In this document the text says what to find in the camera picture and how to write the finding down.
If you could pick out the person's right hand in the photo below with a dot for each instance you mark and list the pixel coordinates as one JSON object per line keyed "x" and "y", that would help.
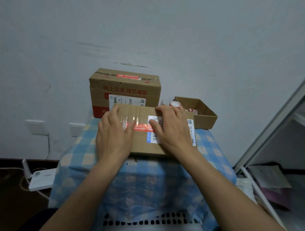
{"x": 176, "y": 133}

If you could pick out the person's left hand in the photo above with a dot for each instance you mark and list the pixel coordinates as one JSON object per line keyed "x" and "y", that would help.
{"x": 114, "y": 140}

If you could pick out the person's right thumb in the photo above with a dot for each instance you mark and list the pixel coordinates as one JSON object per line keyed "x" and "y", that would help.
{"x": 154, "y": 126}

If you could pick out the person's left thumb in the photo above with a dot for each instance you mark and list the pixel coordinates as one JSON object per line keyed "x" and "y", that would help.
{"x": 130, "y": 129}

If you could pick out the taped cardboard parcel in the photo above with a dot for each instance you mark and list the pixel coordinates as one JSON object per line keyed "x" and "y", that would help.
{"x": 141, "y": 142}

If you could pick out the person's left forearm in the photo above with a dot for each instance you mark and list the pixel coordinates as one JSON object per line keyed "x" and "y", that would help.
{"x": 85, "y": 197}

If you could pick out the person's right forearm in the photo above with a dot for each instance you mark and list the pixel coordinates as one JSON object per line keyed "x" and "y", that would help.
{"x": 221, "y": 195}

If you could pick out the red and white tape roll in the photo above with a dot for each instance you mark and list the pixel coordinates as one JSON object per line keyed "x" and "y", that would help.
{"x": 175, "y": 104}

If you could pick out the red and white packets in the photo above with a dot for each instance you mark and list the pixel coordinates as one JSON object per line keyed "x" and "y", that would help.
{"x": 192, "y": 110}

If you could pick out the large red-printed cardboard box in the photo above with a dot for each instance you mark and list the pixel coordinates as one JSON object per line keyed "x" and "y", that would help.
{"x": 124, "y": 84}

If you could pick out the small open cardboard box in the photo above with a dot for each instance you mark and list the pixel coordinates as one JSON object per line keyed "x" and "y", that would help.
{"x": 205, "y": 119}

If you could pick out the blue checked cloth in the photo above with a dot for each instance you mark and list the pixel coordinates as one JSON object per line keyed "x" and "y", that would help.
{"x": 152, "y": 183}

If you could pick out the white perforated plastic basket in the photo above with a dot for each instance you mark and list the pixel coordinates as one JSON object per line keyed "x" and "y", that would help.
{"x": 145, "y": 228}

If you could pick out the white router box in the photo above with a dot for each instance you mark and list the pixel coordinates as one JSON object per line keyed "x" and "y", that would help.
{"x": 43, "y": 179}

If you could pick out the white router antenna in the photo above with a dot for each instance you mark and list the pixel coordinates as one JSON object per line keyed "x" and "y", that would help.
{"x": 26, "y": 168}

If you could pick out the white cabinet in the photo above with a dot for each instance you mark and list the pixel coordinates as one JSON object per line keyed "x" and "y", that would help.
{"x": 269, "y": 133}

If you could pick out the white paper sheet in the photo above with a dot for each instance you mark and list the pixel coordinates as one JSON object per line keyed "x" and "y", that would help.
{"x": 268, "y": 176}

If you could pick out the pink bag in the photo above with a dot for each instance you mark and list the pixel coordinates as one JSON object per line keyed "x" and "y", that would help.
{"x": 277, "y": 197}

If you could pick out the white wall socket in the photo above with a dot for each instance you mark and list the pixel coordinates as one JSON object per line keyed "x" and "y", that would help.
{"x": 37, "y": 127}
{"x": 76, "y": 130}

